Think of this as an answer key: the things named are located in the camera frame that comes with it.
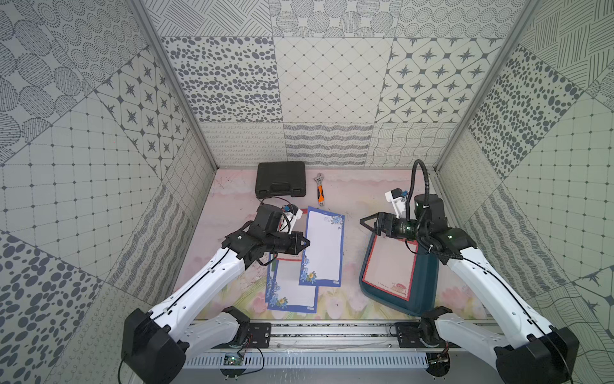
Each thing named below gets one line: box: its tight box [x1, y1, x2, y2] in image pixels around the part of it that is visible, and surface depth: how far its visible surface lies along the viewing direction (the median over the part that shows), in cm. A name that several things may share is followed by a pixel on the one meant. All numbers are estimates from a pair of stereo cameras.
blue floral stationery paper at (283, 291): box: [265, 260, 319, 314], surface depth 84 cm
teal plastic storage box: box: [358, 232, 440, 316], surface depth 83 cm
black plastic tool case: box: [255, 161, 307, 198], surface depth 114 cm
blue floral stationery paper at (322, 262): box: [298, 206, 346, 288], surface depth 83 cm
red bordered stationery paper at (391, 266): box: [362, 235, 419, 302], surface depth 89 cm
